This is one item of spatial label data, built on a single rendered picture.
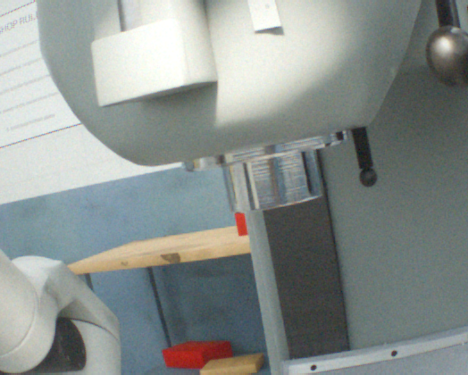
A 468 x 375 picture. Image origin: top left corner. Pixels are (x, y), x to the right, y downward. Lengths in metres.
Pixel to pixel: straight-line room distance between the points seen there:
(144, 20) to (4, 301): 0.19
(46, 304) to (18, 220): 5.17
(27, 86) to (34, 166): 0.48
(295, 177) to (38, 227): 5.16
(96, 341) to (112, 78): 0.25
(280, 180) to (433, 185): 0.40
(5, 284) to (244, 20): 0.19
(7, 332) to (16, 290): 0.03
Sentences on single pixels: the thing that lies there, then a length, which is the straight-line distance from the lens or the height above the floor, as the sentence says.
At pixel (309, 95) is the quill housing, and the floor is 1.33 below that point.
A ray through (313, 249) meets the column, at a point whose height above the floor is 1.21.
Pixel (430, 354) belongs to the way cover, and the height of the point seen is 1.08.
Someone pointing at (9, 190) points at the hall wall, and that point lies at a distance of 5.75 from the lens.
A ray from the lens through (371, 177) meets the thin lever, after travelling 0.51.
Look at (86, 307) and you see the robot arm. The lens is 0.61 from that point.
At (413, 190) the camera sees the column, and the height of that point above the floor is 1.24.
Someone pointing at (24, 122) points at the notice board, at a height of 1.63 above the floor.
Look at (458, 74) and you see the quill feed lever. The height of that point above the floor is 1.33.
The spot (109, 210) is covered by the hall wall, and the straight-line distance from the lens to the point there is 5.37.
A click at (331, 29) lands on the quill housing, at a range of 0.43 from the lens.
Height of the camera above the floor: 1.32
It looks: 3 degrees down
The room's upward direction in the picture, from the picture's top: 11 degrees counter-clockwise
